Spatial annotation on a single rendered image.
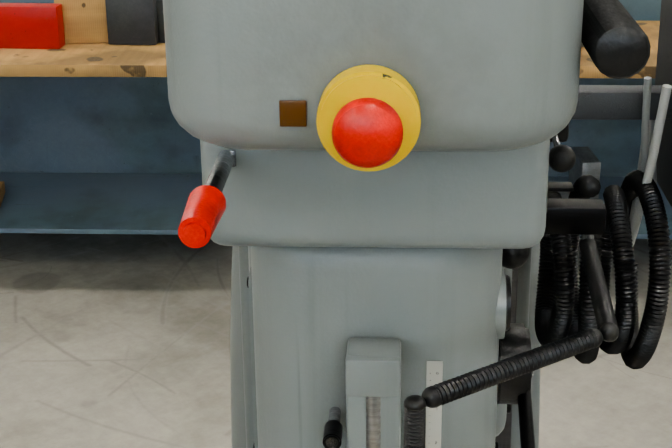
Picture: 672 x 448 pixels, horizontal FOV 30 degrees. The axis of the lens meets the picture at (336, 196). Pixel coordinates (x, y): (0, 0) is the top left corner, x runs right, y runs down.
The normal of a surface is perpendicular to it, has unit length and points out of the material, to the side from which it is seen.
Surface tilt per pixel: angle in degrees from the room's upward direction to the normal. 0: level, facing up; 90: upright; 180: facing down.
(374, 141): 91
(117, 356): 0
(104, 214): 0
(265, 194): 90
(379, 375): 90
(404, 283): 90
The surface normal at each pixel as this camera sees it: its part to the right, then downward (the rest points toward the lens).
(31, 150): -0.05, 0.34
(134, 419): -0.01, -0.94
